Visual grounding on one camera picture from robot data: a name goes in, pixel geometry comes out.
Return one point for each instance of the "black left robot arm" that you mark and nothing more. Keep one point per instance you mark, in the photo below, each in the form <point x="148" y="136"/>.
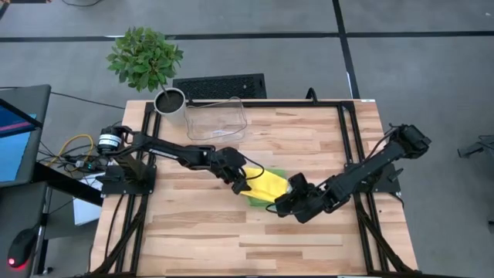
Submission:
<point x="173" y="152"/>

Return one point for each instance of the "green leafy tree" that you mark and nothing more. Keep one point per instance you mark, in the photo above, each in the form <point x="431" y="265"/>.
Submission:
<point x="144" y="58"/>

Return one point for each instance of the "monitor with blue screen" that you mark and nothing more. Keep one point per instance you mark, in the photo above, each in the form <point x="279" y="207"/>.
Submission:
<point x="15" y="146"/>

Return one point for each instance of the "yellow microfiber towel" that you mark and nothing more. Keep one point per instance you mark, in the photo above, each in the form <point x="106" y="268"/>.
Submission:
<point x="266" y="185"/>

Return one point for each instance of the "grey desk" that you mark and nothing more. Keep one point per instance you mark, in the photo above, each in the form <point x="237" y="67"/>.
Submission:
<point x="19" y="216"/>

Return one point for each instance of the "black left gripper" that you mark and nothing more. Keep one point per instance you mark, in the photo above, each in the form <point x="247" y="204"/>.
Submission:
<point x="231" y="166"/>

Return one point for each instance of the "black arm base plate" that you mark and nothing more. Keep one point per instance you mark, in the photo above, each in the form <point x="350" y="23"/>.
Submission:
<point x="388" y="186"/>
<point x="116" y="186"/>

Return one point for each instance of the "pale green waffle towel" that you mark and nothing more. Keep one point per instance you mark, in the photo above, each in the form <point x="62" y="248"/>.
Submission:
<point x="256" y="201"/>

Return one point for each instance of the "black table frame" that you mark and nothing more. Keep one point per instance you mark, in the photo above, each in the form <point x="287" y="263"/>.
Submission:
<point x="247" y="104"/>

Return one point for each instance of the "black computer mouse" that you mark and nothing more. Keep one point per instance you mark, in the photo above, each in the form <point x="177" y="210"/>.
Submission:
<point x="21" y="247"/>

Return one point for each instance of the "white paper sheet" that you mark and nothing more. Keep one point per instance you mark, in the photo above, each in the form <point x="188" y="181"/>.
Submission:
<point x="85" y="210"/>

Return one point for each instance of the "white planter pot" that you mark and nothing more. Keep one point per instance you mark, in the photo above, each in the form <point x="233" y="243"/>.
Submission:
<point x="170" y="106"/>

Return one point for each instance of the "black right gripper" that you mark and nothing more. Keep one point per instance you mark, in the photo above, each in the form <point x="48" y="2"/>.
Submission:
<point x="314" y="199"/>

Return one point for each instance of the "black keyboard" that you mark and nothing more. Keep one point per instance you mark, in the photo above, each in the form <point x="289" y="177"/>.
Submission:
<point x="220" y="87"/>

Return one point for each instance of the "black floor stand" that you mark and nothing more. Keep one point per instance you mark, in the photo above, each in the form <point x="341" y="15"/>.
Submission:
<point x="476" y="148"/>

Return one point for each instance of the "clear plastic bin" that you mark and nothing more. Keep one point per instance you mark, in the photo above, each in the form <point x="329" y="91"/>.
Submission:
<point x="216" y="123"/>

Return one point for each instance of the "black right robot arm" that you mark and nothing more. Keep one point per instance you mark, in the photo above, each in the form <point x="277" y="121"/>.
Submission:
<point x="370" y="170"/>

